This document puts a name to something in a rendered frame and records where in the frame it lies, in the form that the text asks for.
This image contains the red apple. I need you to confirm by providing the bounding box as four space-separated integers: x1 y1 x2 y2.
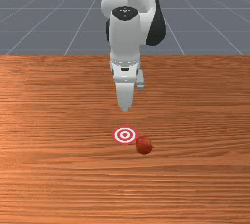
135 135 155 156

